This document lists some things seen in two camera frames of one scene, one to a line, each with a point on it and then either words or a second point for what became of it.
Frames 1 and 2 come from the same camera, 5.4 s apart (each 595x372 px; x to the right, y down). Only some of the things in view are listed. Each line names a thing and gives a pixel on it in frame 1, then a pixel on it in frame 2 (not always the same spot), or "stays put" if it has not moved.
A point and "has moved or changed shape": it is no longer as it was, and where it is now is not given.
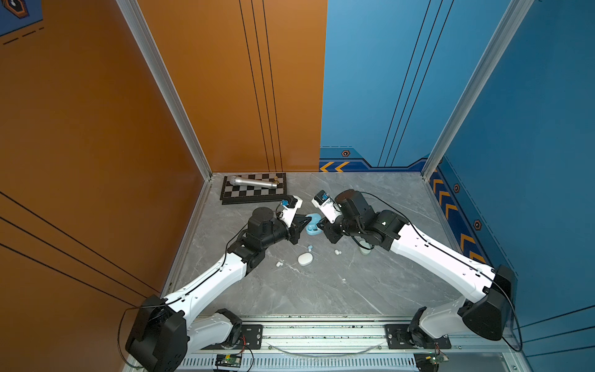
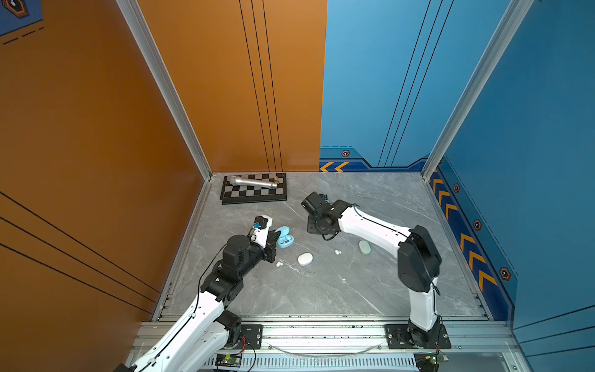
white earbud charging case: (304, 259) stays put
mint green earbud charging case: (363, 250) stays put
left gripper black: (295, 230) → (269, 246)
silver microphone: (252, 182) stays put
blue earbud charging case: (311, 227) has moved or changed shape
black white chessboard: (243, 194) stays put
